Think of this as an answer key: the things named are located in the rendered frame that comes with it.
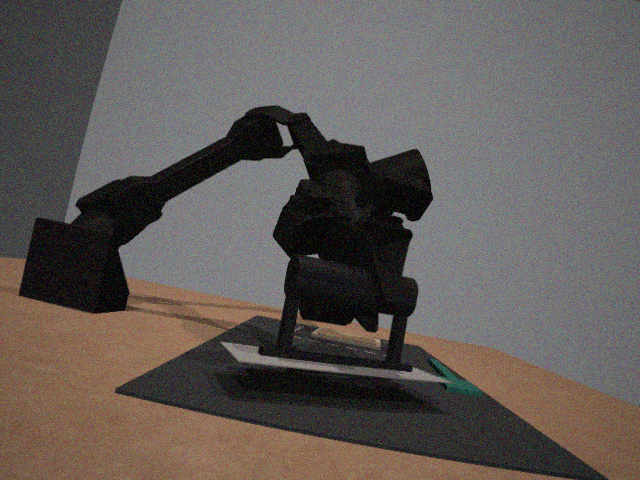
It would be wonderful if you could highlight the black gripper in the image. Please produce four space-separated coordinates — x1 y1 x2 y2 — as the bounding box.
299 166 433 332

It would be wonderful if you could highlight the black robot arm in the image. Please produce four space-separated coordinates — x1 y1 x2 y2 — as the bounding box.
71 106 431 259

